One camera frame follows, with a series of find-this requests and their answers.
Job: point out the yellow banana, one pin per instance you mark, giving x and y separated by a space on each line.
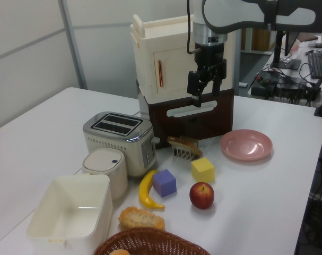
144 191

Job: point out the black monitor stand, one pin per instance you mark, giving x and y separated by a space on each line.
285 63

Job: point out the cream toy cabinet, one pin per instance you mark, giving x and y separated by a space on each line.
171 40

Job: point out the pink plate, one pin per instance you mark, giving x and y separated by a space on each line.
245 146

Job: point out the wooden white shelf unit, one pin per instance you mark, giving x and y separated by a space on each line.
259 40

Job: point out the crusty bread roll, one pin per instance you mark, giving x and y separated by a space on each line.
140 219

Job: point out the purple foam cube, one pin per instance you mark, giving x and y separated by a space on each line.
164 184

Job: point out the brown toast slice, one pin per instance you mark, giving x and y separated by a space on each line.
184 144

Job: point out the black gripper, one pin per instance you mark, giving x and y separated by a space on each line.
208 55

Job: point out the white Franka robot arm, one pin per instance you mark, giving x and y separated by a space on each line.
229 16

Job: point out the small white lidded bin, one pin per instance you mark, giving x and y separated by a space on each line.
102 162

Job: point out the red apple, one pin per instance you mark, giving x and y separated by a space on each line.
201 196

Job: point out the cream and chrome toaster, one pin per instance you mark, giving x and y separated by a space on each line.
115 151

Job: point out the bread piece in basket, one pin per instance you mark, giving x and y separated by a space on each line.
119 252

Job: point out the black monitor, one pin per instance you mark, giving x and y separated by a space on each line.
290 42

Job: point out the yellow foam cube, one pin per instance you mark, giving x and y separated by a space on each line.
203 171

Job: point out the beige toast rack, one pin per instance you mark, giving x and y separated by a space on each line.
182 155

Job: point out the white square plastic container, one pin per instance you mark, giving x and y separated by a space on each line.
70 194

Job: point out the brown wicker basket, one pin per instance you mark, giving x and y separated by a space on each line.
150 241

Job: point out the black keyboard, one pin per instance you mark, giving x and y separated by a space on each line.
318 65

